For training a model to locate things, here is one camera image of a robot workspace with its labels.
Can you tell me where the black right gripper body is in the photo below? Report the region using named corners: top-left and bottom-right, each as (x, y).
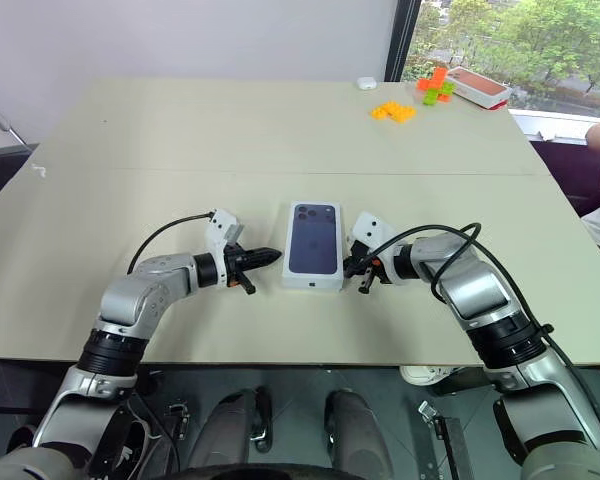
top-left (350, 241), bottom-right (382, 296)

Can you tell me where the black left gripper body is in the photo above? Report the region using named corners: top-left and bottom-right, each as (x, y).
top-left (223, 243), bottom-right (258, 297)

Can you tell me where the white smartphone box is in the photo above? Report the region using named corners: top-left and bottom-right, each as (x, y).
top-left (281, 200), bottom-right (345, 293)

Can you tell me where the phone box with orange print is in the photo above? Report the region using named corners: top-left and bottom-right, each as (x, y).
top-left (446, 65), bottom-right (512, 111)

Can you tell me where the white sneaker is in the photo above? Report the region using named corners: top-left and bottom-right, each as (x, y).
top-left (399, 363), bottom-right (464, 388)

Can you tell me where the yellow toy brick cluster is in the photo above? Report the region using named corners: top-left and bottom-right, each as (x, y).
top-left (369, 101), bottom-right (418, 125)

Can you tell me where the dark rounded shape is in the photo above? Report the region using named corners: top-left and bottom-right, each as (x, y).
top-left (186, 386), bottom-right (274, 469)
top-left (324, 389), bottom-right (395, 480)

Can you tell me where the green toy brick piece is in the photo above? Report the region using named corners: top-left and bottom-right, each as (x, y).
top-left (423, 81), bottom-right (458, 108)

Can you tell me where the orange toy brick piece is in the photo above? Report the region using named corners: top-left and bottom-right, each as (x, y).
top-left (415, 65), bottom-right (449, 94)

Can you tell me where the white window sill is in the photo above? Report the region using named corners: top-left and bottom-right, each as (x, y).
top-left (508, 106), bottom-right (600, 148)

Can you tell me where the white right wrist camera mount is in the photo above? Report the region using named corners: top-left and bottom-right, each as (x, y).
top-left (348, 210), bottom-right (406, 287)

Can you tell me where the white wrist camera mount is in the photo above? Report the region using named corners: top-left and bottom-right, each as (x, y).
top-left (202, 206), bottom-right (245, 257)
top-left (348, 210), bottom-right (406, 287)

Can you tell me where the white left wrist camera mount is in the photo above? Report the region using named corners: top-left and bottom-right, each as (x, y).
top-left (202, 206), bottom-right (245, 257)

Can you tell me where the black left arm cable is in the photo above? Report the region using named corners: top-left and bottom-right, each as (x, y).
top-left (126, 211), bottom-right (217, 277)

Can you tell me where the black metal bracket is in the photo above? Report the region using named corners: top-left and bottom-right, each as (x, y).
top-left (416, 399), bottom-right (477, 480)

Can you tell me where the dark window frame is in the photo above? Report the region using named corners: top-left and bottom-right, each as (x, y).
top-left (382, 0), bottom-right (423, 84)

